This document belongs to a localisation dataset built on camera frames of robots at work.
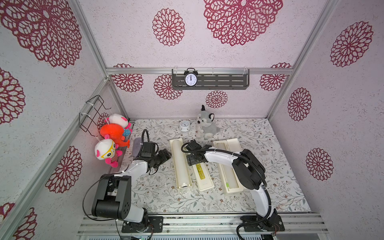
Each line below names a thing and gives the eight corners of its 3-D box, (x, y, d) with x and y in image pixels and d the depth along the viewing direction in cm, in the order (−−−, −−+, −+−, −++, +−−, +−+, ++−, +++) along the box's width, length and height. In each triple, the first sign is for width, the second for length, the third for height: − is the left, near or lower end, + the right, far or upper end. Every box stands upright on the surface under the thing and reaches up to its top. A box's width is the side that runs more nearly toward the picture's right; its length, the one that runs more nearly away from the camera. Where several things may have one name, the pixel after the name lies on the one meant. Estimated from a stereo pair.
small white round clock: (179, 131, 114) (178, 128, 111) (179, 123, 120) (179, 120, 117) (190, 131, 114) (190, 128, 111) (190, 123, 120) (190, 120, 117)
